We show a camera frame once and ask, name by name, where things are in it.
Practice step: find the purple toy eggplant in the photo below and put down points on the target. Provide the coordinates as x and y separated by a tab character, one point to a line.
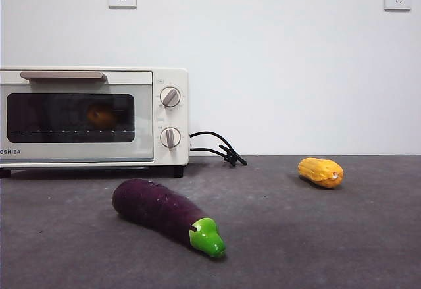
154	208

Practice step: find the white toaster oven housing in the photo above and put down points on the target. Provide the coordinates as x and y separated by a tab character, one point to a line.
171	118

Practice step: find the brown potato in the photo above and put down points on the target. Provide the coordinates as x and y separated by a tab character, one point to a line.
100	116

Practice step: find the beige oven knob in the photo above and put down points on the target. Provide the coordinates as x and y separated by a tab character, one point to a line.
170	96
170	137

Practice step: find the yellow toy corn cob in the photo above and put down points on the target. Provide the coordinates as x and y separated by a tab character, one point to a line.
317	172

